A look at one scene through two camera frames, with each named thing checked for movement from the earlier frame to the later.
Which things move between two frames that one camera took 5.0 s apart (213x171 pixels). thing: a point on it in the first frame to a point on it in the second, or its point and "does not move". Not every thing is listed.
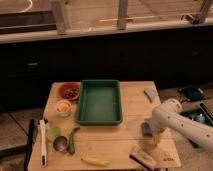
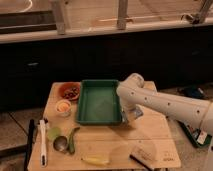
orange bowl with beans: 70,91 does not move
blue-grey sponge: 146,129 to 136,112
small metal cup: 60,143 does not move
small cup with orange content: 63,108 does not move
